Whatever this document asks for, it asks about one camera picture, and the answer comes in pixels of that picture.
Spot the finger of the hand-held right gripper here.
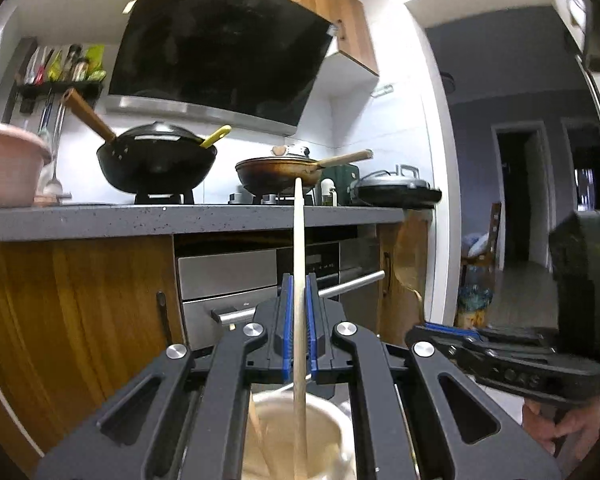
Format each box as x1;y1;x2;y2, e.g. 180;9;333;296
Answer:
405;326;486;362
422;321;561;357

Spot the grey speckled countertop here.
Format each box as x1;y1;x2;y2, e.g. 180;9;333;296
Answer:
0;204;412;244

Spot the black range hood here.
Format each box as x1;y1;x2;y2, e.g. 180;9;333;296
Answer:
105;0;336;137

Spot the person's right hand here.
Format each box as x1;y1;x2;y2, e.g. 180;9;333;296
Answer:
521;394;600;458

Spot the tall spice jar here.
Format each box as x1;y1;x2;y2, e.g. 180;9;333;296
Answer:
61;45;81;81

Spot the black gas stove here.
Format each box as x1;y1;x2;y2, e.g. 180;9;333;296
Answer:
134;186;317;206

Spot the black wall spice rack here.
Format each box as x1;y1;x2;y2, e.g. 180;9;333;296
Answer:
15;37;105;114

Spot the pink plastic basin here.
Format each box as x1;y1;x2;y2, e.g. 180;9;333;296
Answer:
0;121;54;209

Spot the brown frying pan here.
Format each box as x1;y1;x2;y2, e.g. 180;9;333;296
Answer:
235;149;374;196

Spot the yellow-green packet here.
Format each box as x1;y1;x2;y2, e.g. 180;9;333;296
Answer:
82;44;106;81

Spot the white door frame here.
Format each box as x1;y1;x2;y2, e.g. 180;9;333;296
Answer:
491;120;556;273

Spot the built-in steel oven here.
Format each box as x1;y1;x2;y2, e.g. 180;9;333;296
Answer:
172;232;387;356

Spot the green kettle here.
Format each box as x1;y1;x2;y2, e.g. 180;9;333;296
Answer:
320;164;364;206

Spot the clear water jug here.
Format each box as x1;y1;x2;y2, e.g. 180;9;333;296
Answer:
456;284;494;329

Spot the wide wooden cabinet door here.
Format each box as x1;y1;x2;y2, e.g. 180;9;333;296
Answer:
0;235;187;463

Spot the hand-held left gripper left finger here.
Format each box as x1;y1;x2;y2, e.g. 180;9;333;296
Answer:
35;272;296;480

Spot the wooden upper cabinet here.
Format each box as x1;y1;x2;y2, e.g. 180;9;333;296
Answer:
265;0;381;77

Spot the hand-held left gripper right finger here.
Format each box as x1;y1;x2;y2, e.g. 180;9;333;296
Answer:
305;272;563;480

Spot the black wok lid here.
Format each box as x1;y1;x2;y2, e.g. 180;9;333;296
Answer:
117;121;206;149

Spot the clear seasoning packet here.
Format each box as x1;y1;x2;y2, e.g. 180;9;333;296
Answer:
25;47;41;86

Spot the black wok with wooden handle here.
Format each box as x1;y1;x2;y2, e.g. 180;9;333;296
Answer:
62;87;219;195

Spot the black electric baking pan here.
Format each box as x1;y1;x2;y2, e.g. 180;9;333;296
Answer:
352;164;443;207

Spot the white bag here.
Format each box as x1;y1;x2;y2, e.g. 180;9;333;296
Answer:
467;232;494;259

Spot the yellow spatula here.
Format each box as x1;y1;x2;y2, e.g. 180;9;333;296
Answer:
200;125;232;150

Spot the wooden chair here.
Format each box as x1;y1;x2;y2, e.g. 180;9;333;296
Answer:
461;202;504;287

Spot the cream floral ceramic utensil holder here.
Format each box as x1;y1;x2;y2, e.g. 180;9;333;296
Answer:
242;385;357;480

